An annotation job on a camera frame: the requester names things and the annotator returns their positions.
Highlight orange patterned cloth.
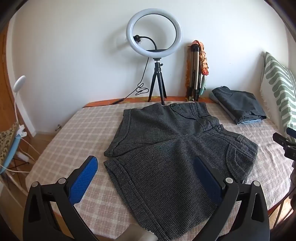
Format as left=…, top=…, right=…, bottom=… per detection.
left=191, top=40, right=210, bottom=96

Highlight grey houndstooth pants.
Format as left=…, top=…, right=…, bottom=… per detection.
left=103, top=102, right=259, bottom=241

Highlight white ring light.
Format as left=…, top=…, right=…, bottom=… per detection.
left=126, top=8, right=182, bottom=58

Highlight green striped white pillow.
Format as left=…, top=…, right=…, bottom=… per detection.
left=259, top=51, right=296, bottom=139

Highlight black mini tripod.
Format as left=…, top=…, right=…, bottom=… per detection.
left=148, top=58, right=167, bottom=106

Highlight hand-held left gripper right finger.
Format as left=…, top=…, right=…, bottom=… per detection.
left=194, top=156, right=270, bottom=241

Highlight leopard print cloth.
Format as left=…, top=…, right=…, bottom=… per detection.
left=0, top=122, right=20, bottom=164

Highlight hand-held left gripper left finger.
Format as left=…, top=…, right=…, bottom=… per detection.
left=23, top=156, right=100, bottom=241

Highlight checked beige blanket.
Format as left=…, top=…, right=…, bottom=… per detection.
left=25, top=101, right=292, bottom=241

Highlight folded dark pants pile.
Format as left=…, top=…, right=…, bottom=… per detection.
left=209, top=86, right=267, bottom=126

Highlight white power strip cables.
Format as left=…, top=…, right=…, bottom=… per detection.
left=0, top=139, right=43, bottom=173

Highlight light blue board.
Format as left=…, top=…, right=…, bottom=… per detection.
left=0, top=136, right=23, bottom=175

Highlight folded metal tripod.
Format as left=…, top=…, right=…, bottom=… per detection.
left=185, top=45, right=201, bottom=101

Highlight orange bed sheet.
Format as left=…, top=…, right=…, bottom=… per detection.
left=82, top=95, right=192, bottom=108

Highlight black ring light cable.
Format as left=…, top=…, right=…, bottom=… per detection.
left=111, top=58, right=149, bottom=105

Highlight black gooseneck phone holder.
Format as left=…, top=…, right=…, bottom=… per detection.
left=134, top=35, right=167, bottom=52

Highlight white gooseneck clip lamp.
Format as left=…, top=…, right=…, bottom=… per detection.
left=13, top=75, right=27, bottom=139

